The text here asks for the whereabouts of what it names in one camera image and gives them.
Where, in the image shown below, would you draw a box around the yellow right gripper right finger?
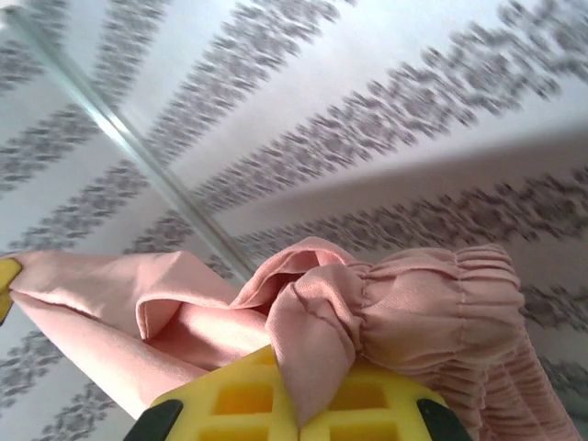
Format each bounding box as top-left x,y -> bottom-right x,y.
300,358 -> 469,441

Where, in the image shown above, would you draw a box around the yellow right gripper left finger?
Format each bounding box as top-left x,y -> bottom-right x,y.
123,344 -> 300,441

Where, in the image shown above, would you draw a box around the pink shorts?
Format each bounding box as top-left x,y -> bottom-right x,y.
6,236 -> 582,441

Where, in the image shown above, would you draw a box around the aluminium frame post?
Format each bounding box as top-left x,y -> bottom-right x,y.
0,8 -> 261,281

